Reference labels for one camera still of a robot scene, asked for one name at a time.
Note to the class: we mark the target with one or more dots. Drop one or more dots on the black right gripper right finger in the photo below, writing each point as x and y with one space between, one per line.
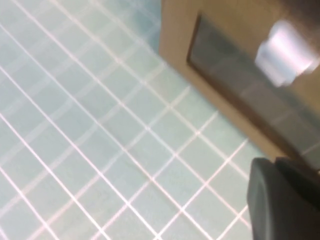
305 177

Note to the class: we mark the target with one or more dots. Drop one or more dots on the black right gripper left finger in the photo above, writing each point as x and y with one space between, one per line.
275 205

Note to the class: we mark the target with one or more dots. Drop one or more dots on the brown cardboard drawer with window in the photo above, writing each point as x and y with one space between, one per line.
175 37

